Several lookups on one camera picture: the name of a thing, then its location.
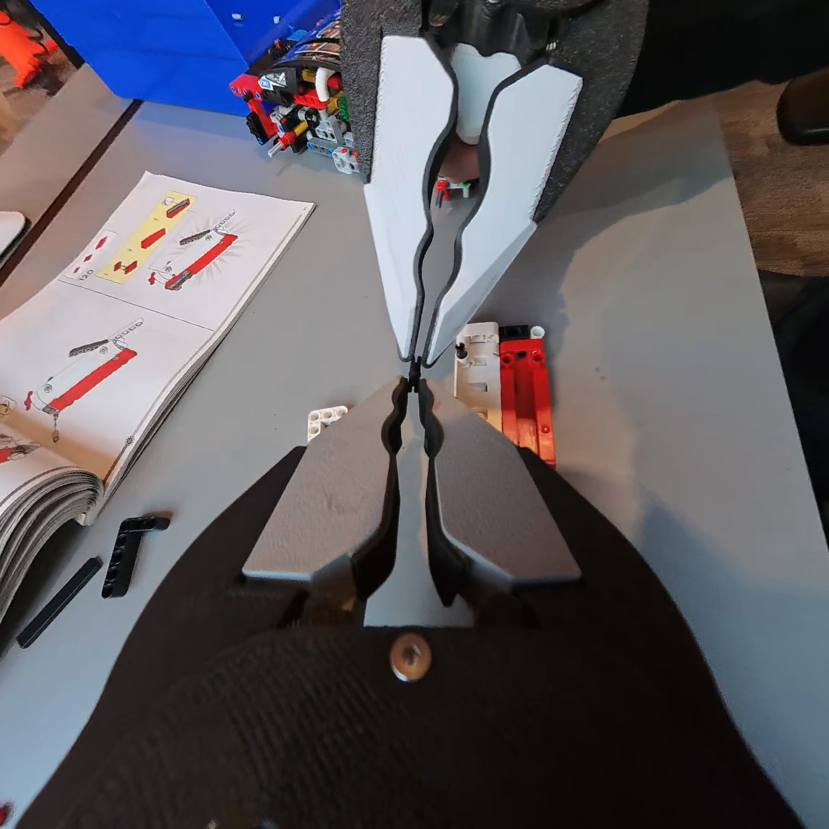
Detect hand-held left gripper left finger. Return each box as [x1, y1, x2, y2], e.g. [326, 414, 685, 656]
[241, 376, 410, 606]

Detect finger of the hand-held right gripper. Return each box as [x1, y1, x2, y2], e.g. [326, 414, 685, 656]
[422, 63, 584, 367]
[364, 34, 459, 362]

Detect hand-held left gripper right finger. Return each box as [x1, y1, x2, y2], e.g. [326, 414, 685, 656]
[418, 377, 582, 608]

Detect person's right hand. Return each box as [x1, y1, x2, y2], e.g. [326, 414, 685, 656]
[440, 139, 483, 179]

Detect multicoloured toy brick car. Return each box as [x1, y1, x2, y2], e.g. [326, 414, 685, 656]
[228, 19, 373, 179]

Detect white L-shaped brick beam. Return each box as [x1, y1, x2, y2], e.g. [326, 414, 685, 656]
[307, 406, 351, 443]

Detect red and white brick panel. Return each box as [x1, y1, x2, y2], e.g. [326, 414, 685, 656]
[453, 320, 558, 468]

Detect blue plastic bin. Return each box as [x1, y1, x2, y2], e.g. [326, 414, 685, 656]
[29, 0, 344, 117]

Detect black L-shaped brick beam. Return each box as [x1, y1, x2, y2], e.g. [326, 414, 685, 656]
[100, 515, 172, 600]

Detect open instruction booklet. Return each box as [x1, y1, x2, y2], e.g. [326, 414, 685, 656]
[0, 170, 317, 623]

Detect black flat brick bar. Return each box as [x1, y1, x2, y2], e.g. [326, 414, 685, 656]
[16, 556, 104, 650]

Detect orange and black object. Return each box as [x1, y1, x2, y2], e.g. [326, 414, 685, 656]
[0, 0, 62, 88]

